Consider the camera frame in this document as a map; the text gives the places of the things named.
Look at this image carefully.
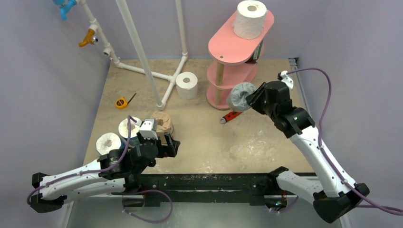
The yellow tape measure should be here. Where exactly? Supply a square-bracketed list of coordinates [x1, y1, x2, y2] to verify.
[115, 93, 137, 109]

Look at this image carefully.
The green paper roll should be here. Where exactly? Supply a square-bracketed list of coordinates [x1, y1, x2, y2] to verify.
[245, 40, 263, 64]

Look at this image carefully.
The white paper towel roll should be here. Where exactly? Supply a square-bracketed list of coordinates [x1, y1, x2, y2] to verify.
[233, 0, 267, 39]

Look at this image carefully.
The blue pipe valve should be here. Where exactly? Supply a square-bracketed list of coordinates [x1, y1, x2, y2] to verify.
[53, 0, 77, 20]

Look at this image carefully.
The grey paper roll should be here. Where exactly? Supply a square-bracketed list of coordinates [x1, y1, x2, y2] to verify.
[226, 82, 257, 112]

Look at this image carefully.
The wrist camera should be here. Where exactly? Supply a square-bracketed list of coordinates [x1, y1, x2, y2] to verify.
[135, 119, 158, 139]
[278, 71, 294, 89]

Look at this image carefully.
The brown paper roll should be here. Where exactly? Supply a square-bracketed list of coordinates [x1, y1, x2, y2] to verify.
[151, 112, 174, 135]

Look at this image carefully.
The white pvc pipe frame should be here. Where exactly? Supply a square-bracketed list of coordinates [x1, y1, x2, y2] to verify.
[77, 0, 188, 111]

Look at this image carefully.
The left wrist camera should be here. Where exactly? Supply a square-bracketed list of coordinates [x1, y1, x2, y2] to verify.
[135, 119, 158, 139]

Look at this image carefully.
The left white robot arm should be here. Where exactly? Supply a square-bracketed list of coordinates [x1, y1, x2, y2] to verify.
[27, 133, 181, 213]

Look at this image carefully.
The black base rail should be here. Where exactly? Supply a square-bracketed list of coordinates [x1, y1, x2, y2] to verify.
[124, 173, 291, 210]

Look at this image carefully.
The pink three-tier shelf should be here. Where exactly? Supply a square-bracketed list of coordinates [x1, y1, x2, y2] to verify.
[206, 10, 274, 110]

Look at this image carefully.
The orange pipe valve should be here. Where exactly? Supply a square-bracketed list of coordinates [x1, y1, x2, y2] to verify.
[78, 29, 98, 48]

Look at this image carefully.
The red handled adjustable wrench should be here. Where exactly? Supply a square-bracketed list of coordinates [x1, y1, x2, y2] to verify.
[220, 111, 241, 124]

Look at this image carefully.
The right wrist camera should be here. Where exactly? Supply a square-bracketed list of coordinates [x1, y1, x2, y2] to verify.
[278, 71, 294, 89]

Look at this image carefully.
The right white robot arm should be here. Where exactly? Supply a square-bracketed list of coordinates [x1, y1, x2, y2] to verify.
[245, 81, 370, 223]

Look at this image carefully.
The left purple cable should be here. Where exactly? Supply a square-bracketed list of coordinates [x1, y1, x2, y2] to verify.
[27, 115, 137, 206]

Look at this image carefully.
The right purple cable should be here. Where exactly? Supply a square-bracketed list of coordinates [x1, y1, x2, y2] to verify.
[286, 67, 403, 217]

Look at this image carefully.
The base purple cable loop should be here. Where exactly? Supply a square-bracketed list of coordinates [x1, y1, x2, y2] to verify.
[121, 190, 174, 224]

